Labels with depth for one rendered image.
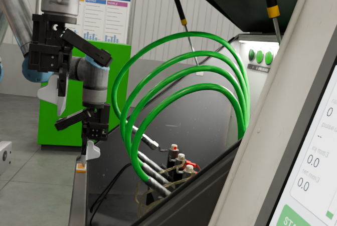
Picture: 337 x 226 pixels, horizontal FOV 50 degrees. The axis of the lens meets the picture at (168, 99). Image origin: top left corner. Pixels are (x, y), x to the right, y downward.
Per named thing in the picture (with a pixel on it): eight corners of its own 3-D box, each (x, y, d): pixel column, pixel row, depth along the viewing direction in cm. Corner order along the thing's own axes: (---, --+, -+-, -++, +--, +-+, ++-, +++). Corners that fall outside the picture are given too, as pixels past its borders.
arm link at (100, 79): (90, 51, 116) (115, 54, 114) (87, 85, 118) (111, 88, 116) (78, 51, 109) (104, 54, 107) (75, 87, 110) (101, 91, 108)
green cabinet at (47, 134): (115, 135, 515) (124, 43, 495) (120, 155, 432) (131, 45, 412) (45, 131, 493) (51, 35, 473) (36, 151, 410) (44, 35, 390)
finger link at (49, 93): (35, 114, 78) (38, 71, 76) (64, 116, 79) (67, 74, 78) (33, 117, 75) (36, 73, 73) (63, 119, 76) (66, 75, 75)
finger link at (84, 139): (86, 156, 112) (88, 129, 110) (80, 156, 111) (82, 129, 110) (86, 152, 116) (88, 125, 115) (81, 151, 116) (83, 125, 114)
